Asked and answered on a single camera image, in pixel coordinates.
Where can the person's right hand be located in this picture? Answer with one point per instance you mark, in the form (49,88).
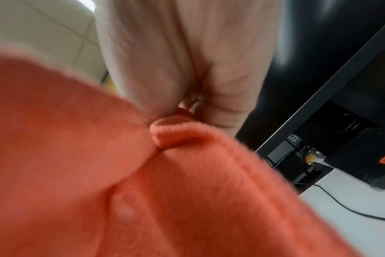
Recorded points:
(186,50)

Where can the pink cloth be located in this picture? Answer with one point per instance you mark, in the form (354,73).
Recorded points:
(116,188)

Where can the black computer monitor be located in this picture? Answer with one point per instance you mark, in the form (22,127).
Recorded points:
(322,50)

